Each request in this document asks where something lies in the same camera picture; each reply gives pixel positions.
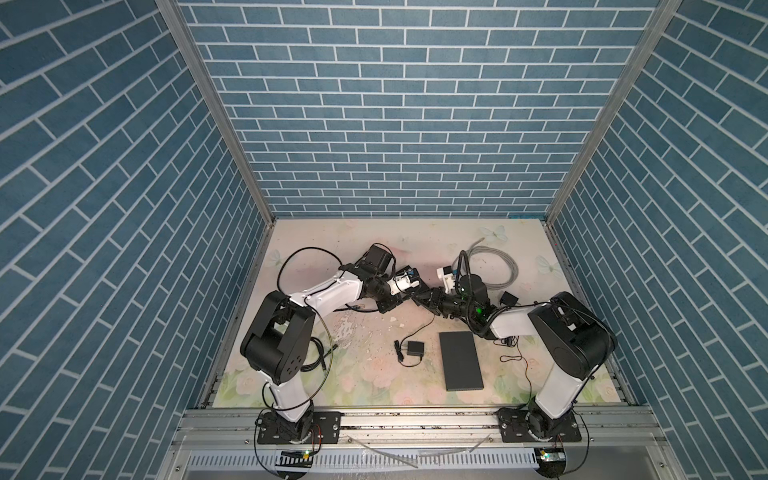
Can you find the aluminium corner post left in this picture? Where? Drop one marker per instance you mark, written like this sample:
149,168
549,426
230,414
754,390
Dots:
181,34

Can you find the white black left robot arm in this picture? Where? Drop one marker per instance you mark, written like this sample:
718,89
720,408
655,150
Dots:
277,341

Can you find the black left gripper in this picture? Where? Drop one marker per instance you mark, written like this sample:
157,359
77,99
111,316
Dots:
384,305

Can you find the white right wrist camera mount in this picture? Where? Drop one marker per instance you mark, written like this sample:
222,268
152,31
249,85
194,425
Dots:
448,278

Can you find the large flat black box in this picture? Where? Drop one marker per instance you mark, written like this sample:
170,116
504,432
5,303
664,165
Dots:
460,361

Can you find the aluminium front rail frame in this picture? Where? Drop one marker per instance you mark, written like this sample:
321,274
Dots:
610,441

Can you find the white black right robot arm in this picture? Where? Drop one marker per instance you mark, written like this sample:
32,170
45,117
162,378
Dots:
577,341

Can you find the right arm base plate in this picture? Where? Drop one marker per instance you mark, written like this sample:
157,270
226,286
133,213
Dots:
540,425

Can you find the aluminium corner post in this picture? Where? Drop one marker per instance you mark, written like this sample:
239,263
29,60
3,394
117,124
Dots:
181,34
650,37

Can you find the aluminium corner post right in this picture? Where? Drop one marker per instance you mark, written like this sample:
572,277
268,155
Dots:
650,37

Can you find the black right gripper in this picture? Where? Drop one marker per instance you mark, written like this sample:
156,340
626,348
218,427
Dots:
437,300

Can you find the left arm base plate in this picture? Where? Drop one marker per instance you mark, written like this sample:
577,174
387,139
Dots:
300,427

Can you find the black power adapter with cord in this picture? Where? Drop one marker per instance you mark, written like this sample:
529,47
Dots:
409,347

